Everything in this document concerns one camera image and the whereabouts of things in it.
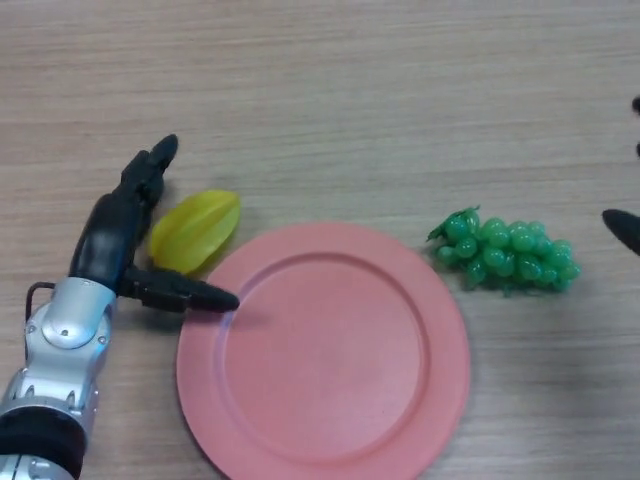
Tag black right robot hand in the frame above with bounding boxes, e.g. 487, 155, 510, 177
601, 96, 640, 251

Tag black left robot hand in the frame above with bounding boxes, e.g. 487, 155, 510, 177
67, 133, 240, 314

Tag yellow starfruit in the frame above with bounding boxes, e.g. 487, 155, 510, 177
149, 188, 242, 276

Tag pink round plate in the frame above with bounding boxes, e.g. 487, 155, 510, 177
175, 222, 471, 480

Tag green grape bunch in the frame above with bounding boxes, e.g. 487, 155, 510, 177
425, 204, 582, 297

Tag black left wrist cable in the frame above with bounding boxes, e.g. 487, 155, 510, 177
23, 281, 57, 346

